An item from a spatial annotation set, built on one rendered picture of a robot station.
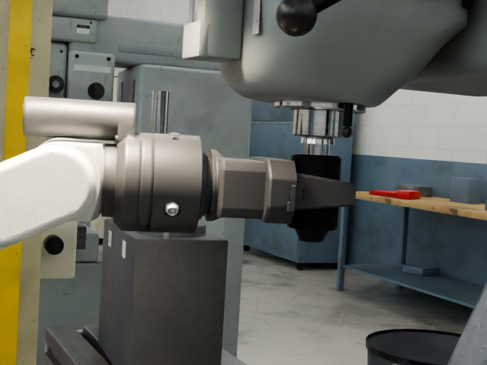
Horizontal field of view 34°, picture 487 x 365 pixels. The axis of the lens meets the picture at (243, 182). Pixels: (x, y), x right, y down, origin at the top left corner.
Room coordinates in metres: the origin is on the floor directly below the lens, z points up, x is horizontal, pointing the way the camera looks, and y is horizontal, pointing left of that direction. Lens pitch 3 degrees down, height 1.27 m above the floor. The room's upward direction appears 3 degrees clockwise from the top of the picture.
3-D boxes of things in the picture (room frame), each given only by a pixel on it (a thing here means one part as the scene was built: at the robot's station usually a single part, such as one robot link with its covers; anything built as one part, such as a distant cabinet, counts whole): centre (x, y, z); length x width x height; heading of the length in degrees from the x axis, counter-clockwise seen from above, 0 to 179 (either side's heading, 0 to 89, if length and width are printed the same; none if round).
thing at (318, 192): (0.71, -0.07, 1.23); 0.06 x 0.02 x 0.03; 100
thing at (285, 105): (0.74, -0.07, 1.31); 0.09 x 0.09 x 0.01
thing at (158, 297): (1.08, 0.11, 1.06); 0.22 x 0.12 x 0.20; 20
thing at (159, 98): (1.13, 0.12, 1.28); 0.03 x 0.03 x 0.11
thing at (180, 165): (0.72, 0.02, 1.23); 0.13 x 0.12 x 0.10; 10
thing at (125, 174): (0.71, 0.14, 1.24); 0.11 x 0.11 x 0.11; 10
